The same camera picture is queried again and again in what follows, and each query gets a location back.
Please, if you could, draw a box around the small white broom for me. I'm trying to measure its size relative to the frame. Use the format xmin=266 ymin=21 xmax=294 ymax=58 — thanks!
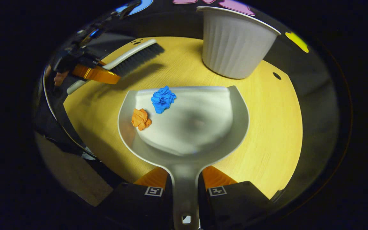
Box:
xmin=66 ymin=39 xmax=165 ymax=95

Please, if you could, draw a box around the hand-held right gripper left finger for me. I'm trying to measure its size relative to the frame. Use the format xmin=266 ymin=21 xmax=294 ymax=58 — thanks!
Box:
xmin=103 ymin=166 xmax=174 ymax=229

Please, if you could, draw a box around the grey dustpan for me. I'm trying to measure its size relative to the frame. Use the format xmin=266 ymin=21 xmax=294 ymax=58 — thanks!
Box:
xmin=118 ymin=85 xmax=250 ymax=230

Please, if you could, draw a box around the blue paper trash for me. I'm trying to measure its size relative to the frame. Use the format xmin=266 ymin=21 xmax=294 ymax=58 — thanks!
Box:
xmin=151 ymin=86 xmax=177 ymax=114

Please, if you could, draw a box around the wooden desktop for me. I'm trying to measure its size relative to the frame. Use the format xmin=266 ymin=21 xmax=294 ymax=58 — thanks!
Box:
xmin=63 ymin=36 xmax=303 ymax=200

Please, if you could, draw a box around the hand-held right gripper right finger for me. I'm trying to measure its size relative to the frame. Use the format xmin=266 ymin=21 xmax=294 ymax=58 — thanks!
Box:
xmin=198 ymin=165 xmax=275 ymax=229

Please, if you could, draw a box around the white ribbed garbage bin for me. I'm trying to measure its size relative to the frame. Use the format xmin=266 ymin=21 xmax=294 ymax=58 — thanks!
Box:
xmin=196 ymin=6 xmax=281 ymax=80

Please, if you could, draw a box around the orange paper trash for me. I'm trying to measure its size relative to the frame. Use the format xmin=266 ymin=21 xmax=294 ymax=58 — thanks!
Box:
xmin=131 ymin=108 xmax=152 ymax=131

